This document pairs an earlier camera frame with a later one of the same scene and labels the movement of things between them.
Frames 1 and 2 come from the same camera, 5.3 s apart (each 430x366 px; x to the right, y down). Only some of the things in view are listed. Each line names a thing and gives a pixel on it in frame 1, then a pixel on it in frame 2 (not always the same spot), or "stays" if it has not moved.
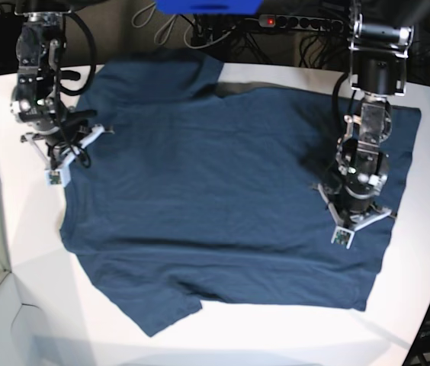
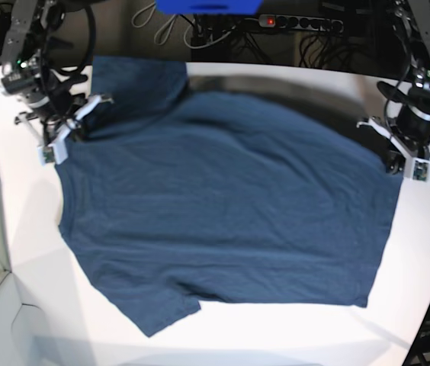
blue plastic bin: x=209 y=7 stays
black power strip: x=301 y=22 stays
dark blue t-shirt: x=207 y=192 stays
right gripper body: x=349 y=204 to x=414 y=130
